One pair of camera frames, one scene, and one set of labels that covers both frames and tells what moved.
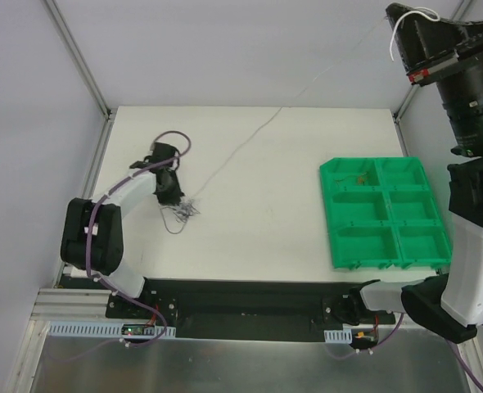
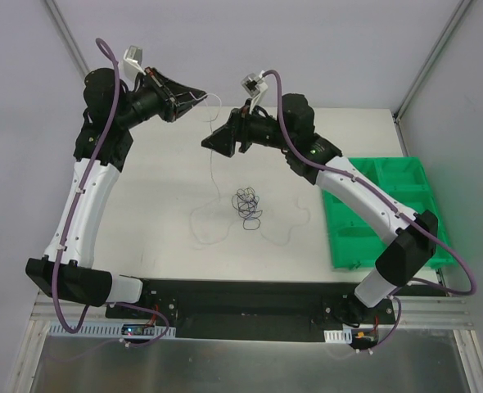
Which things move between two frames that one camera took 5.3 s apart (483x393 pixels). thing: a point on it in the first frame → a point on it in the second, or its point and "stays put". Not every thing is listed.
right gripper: (447, 65) → (240, 132)
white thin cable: (392, 15) → (210, 130)
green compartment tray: (381, 214) stays put
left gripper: (169, 193) → (164, 95)
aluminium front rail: (54, 304) stays put
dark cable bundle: (175, 219) → (246, 201)
